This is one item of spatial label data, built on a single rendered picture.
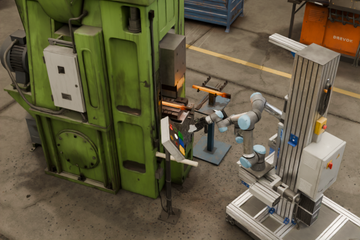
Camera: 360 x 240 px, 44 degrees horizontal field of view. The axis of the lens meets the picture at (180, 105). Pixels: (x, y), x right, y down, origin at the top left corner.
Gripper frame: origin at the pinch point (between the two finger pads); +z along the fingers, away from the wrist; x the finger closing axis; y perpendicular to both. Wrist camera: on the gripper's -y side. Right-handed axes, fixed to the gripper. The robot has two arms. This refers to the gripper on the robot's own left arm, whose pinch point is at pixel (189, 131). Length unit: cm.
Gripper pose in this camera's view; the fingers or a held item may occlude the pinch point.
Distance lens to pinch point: 425.9
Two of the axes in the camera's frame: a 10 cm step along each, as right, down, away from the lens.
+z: -8.6, 4.4, 2.6
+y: -5.1, -6.7, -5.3
